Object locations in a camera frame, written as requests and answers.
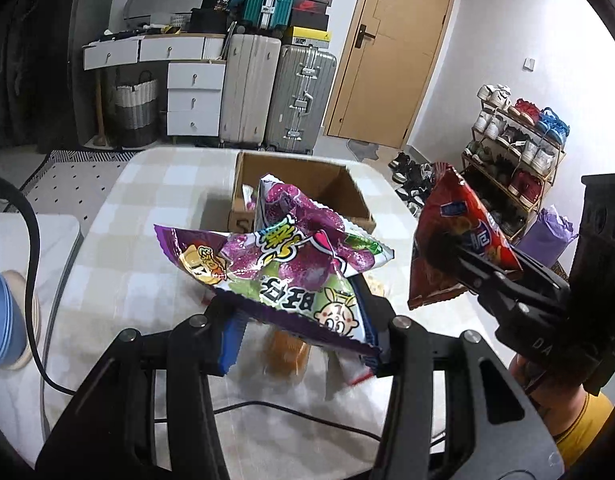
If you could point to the silver aluminium suitcase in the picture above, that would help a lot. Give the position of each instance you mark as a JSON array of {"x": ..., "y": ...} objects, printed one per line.
[{"x": 300, "y": 95}]

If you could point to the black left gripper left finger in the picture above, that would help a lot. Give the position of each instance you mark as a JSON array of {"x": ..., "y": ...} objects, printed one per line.
[{"x": 144, "y": 411}]

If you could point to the white drawer desk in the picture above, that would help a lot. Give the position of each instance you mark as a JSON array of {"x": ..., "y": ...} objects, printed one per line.
[{"x": 195, "y": 75}]

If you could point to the blue bowl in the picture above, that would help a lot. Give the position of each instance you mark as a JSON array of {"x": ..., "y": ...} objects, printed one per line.
[{"x": 15, "y": 350}]

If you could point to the wooden door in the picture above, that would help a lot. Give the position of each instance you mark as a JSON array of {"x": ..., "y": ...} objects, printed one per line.
[{"x": 387, "y": 63}]

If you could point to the striped woven laundry basket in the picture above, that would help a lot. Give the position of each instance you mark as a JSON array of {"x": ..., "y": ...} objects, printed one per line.
[{"x": 136, "y": 111}]

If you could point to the wooden shoe rack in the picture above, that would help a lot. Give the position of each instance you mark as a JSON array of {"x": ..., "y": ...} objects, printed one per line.
[{"x": 513, "y": 157}]

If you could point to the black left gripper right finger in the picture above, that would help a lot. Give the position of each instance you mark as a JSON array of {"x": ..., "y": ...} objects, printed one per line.
[{"x": 454, "y": 410}]

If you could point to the yellow shirt sleeve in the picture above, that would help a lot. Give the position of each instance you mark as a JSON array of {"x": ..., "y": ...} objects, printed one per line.
[{"x": 573, "y": 442}]

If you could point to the red chili snack bag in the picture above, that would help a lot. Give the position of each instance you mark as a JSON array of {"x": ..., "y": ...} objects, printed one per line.
[{"x": 453, "y": 223}]

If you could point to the patterned floor rug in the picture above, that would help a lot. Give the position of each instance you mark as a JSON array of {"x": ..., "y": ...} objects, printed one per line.
[{"x": 76, "y": 183}]

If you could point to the stacked shoe boxes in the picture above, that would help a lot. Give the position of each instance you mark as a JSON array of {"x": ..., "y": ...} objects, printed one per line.
[{"x": 308, "y": 24}]

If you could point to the purple grape candy bag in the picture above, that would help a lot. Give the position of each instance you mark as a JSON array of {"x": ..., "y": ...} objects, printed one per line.
[{"x": 293, "y": 271}]

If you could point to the orange snack packet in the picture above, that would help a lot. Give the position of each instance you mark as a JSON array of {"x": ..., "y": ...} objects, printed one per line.
[{"x": 286, "y": 356}]

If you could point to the beige hard suitcase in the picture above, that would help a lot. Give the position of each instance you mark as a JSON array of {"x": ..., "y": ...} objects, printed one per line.
[{"x": 251, "y": 66}]

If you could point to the brown cardboard box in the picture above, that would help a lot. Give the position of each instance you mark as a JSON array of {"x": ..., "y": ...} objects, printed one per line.
[{"x": 329, "y": 184}]

